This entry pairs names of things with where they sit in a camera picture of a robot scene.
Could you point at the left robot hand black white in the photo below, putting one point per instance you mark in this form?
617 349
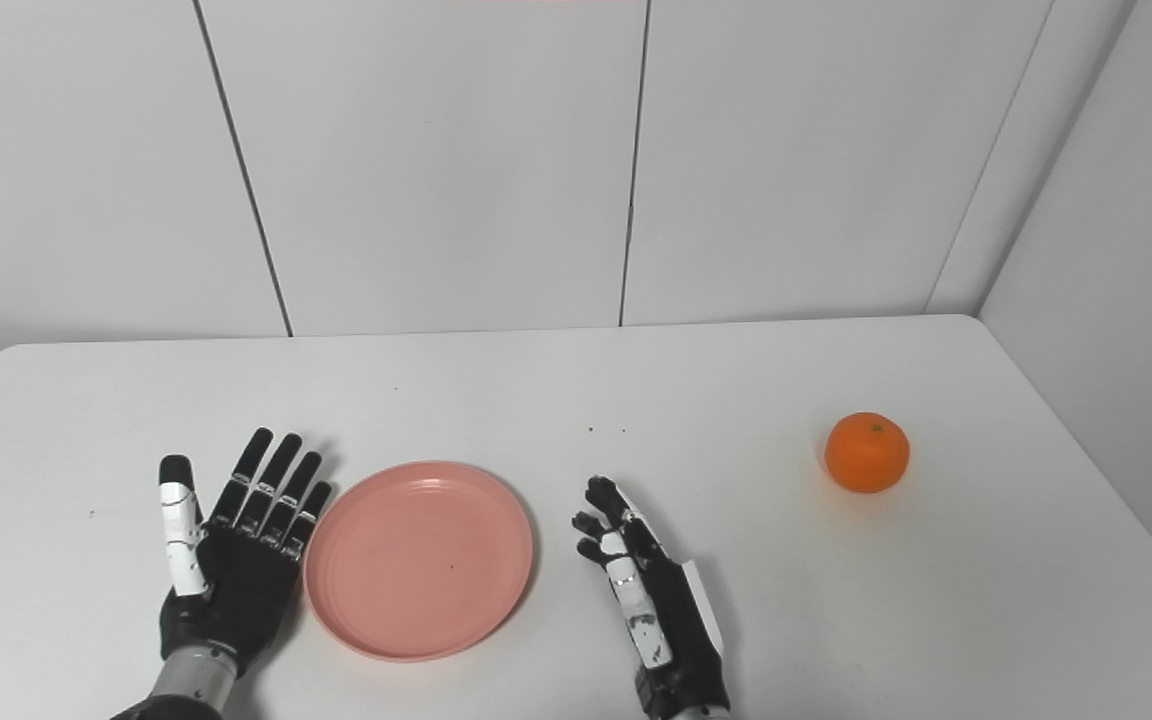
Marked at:
236 580

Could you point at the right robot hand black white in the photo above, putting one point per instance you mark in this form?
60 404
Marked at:
661 620

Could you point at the pink round plate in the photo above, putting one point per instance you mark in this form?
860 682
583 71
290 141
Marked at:
419 560

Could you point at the orange fruit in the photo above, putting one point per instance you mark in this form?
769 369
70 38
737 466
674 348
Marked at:
867 452

